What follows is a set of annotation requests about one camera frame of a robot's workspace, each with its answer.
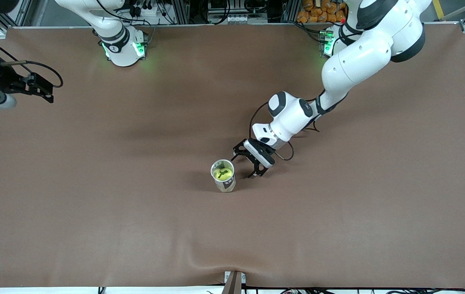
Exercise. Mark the white terminal block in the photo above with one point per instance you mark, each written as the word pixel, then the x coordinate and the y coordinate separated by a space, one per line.
pixel 238 18

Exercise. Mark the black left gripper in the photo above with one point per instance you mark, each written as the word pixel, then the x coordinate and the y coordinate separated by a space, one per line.
pixel 242 149

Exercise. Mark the yellow Wilson tennis ball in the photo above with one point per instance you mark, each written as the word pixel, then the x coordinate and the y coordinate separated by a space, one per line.
pixel 219 176

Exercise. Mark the brown table mat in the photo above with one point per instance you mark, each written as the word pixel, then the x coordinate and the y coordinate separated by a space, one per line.
pixel 232 228

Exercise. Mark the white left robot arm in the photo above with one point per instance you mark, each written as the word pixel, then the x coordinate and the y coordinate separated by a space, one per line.
pixel 359 57

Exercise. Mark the white power strip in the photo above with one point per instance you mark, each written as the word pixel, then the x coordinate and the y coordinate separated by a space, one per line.
pixel 153 12

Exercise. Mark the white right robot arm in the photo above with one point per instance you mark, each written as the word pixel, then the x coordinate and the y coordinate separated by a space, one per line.
pixel 123 55

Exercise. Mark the aluminium frame post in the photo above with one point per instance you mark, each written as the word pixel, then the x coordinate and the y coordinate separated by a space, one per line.
pixel 181 12
pixel 26 17
pixel 289 10

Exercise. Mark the metal camera stand bracket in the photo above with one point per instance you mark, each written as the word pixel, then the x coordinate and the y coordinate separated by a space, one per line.
pixel 234 283

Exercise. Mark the clear Wilson tennis ball can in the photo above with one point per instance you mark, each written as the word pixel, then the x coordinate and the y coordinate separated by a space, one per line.
pixel 227 185

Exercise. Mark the orange objects pile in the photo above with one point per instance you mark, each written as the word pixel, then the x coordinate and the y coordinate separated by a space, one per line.
pixel 312 12

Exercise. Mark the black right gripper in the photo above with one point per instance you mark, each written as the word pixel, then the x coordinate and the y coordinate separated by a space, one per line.
pixel 4 79

